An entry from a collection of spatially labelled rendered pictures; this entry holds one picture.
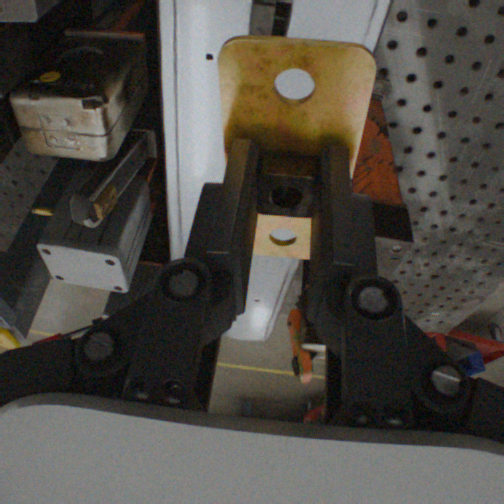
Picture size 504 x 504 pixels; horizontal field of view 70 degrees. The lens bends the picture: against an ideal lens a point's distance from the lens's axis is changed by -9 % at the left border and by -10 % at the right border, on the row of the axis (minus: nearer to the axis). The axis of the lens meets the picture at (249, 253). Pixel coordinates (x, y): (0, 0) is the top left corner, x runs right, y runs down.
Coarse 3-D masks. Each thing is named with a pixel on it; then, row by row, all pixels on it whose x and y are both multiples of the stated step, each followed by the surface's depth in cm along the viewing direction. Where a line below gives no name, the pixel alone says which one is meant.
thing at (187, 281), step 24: (168, 264) 8; (192, 264) 8; (168, 288) 8; (192, 288) 8; (168, 312) 8; (192, 312) 8; (144, 336) 7; (168, 336) 7; (192, 336) 7; (144, 360) 7; (168, 360) 7; (192, 360) 7; (216, 360) 10; (144, 384) 7; (168, 384) 7; (192, 384) 7; (192, 408) 7
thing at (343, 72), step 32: (224, 64) 9; (256, 64) 9; (288, 64) 9; (320, 64) 9; (352, 64) 9; (224, 96) 10; (256, 96) 10; (320, 96) 9; (352, 96) 9; (224, 128) 11; (256, 128) 11; (288, 128) 10; (320, 128) 10; (352, 128) 10; (288, 160) 11; (352, 160) 11; (288, 192) 12; (288, 224) 14; (288, 256) 15
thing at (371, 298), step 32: (352, 288) 8; (384, 288) 8; (352, 320) 7; (384, 320) 7; (352, 352) 7; (384, 352) 7; (352, 384) 7; (384, 384) 7; (352, 416) 6; (384, 416) 6
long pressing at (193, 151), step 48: (192, 0) 29; (240, 0) 28; (336, 0) 27; (384, 0) 27; (192, 48) 32; (192, 96) 36; (288, 96) 35; (192, 144) 41; (192, 192) 47; (288, 288) 62; (240, 336) 78
